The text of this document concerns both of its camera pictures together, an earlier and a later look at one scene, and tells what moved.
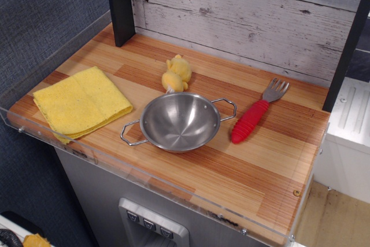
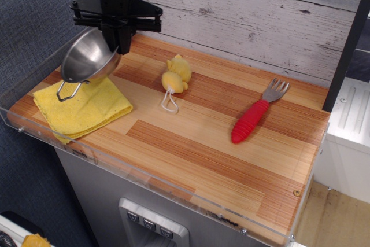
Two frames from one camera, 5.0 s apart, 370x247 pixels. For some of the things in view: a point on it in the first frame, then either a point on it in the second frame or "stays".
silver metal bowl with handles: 179,122 -> 88,58
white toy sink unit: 343,160 stays
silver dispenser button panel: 143,228 stays
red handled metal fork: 252,115 stays
